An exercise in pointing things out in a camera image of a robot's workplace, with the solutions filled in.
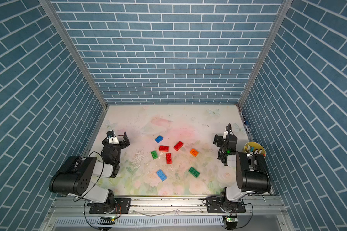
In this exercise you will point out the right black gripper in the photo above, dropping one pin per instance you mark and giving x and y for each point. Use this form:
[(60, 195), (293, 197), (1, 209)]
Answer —
[(220, 140)]

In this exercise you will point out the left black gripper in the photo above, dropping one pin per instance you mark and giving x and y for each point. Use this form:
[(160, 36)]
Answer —
[(122, 144)]

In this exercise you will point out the orange lego brick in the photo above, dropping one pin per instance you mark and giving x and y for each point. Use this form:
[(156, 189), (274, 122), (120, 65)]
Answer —
[(194, 152)]

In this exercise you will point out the long green lego brick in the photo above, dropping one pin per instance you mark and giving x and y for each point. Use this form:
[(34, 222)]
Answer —
[(194, 172)]

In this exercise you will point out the red lego brick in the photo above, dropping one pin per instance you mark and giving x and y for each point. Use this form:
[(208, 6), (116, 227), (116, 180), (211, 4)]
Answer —
[(178, 146)]

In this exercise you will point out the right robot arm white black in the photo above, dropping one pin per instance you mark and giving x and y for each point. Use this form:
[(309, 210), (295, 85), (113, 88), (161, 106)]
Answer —
[(252, 176)]

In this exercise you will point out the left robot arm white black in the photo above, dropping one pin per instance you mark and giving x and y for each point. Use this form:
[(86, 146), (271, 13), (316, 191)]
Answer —
[(79, 176)]

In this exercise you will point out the small green lego brick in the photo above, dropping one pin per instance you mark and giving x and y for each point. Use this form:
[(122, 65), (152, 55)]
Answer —
[(154, 154)]

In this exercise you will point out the small blue lego brick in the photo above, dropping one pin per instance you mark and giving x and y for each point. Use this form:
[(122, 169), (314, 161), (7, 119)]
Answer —
[(159, 139)]

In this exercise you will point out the red lego brick horizontal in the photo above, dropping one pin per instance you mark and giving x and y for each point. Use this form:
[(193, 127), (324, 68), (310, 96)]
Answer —
[(163, 148)]

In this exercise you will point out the red lego brick vertical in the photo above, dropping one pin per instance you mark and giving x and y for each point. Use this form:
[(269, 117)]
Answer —
[(169, 158)]

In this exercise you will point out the long blue lego brick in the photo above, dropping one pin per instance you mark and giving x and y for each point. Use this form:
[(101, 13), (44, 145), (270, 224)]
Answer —
[(161, 175)]

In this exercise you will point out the yellow cup with markers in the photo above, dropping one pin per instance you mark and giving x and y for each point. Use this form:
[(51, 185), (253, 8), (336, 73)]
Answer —
[(254, 148)]

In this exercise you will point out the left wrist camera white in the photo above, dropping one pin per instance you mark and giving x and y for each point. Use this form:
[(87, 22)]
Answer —
[(112, 138)]

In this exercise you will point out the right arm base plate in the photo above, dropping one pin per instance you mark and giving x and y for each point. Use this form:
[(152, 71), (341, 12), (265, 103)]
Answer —
[(216, 205)]

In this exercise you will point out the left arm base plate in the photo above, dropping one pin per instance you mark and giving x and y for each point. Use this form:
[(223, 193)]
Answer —
[(116, 205)]

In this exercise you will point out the aluminium front rail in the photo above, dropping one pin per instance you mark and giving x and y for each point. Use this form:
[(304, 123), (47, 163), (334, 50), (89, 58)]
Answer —
[(152, 206)]

